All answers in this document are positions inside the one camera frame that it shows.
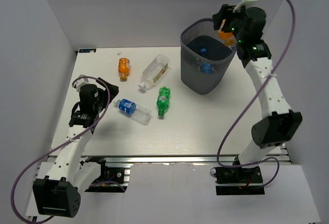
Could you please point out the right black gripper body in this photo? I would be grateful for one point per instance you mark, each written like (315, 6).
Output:
(235, 24)

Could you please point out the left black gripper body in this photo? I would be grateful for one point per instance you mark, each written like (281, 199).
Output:
(102, 96)

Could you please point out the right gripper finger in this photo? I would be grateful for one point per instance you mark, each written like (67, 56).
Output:
(226, 10)
(217, 21)

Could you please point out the orange bottle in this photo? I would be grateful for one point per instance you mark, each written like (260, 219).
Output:
(227, 37)
(124, 68)

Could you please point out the blue label bottle white cap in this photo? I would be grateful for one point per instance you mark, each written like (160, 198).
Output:
(134, 111)

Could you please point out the clear square juice bottle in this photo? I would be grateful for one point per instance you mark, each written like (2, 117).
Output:
(153, 72)

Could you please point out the green plastic bottle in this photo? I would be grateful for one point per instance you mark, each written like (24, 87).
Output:
(163, 101)

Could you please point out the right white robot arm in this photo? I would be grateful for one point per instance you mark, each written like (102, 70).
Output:
(279, 122)

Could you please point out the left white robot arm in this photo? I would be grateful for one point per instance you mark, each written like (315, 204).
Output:
(59, 192)

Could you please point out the grey mesh waste bin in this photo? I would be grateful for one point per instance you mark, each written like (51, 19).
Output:
(201, 34)

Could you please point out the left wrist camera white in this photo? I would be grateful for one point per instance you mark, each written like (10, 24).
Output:
(83, 80)

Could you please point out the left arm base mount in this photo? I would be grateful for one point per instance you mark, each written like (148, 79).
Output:
(108, 175)

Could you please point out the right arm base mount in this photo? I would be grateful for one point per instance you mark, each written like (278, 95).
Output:
(238, 181)

